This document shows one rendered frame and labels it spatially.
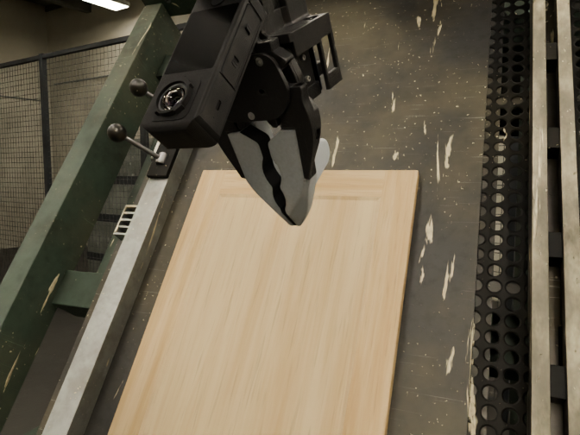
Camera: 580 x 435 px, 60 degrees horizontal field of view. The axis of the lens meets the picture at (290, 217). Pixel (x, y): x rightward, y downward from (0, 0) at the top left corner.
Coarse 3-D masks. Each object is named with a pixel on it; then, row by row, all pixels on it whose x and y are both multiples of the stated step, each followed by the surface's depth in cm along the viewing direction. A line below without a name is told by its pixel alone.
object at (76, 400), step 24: (144, 192) 103; (168, 192) 103; (144, 216) 100; (144, 240) 97; (120, 264) 95; (144, 264) 97; (120, 288) 92; (96, 312) 91; (120, 312) 91; (96, 336) 89; (120, 336) 92; (72, 360) 88; (96, 360) 86; (72, 384) 85; (96, 384) 86; (72, 408) 83; (48, 432) 82; (72, 432) 82
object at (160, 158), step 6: (114, 126) 98; (120, 126) 99; (108, 132) 98; (114, 132) 98; (120, 132) 98; (126, 132) 100; (114, 138) 98; (120, 138) 99; (126, 138) 100; (132, 144) 101; (138, 144) 102; (144, 150) 103; (150, 150) 103; (156, 156) 104; (162, 156) 104; (156, 162) 104; (162, 162) 104
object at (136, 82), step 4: (132, 80) 104; (136, 80) 104; (140, 80) 104; (132, 84) 103; (136, 84) 103; (140, 84) 103; (144, 84) 104; (132, 88) 103; (136, 88) 103; (140, 88) 103; (144, 88) 104; (132, 92) 104; (136, 92) 104; (140, 92) 104; (144, 92) 105; (148, 92) 106; (136, 96) 105; (140, 96) 105; (148, 96) 106; (152, 96) 106
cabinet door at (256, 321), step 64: (320, 192) 92; (384, 192) 87; (192, 256) 93; (256, 256) 89; (320, 256) 85; (384, 256) 81; (192, 320) 87; (256, 320) 83; (320, 320) 79; (384, 320) 76; (128, 384) 84; (192, 384) 81; (256, 384) 77; (320, 384) 74; (384, 384) 71
